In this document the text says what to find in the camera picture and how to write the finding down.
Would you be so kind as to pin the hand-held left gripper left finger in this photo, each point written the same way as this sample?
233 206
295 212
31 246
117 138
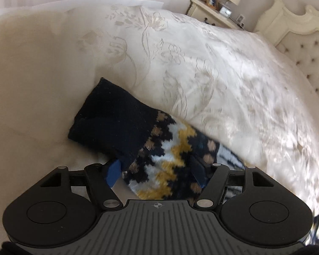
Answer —
113 174

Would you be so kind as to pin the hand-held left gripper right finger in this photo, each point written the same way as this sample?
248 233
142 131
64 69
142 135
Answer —
200 170

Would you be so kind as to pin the navy patterned knit sweater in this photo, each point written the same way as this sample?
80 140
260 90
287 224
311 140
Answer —
138 138

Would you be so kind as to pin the white embroidered bedspread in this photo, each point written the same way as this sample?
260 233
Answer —
196 66

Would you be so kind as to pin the cream nightstand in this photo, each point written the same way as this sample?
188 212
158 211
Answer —
210 14

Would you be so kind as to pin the small silver clock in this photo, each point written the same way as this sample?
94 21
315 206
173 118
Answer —
225 11

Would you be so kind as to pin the cream tufted headboard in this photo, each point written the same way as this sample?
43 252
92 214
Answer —
303 34

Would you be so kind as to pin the small white photo frame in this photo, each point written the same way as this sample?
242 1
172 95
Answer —
239 18

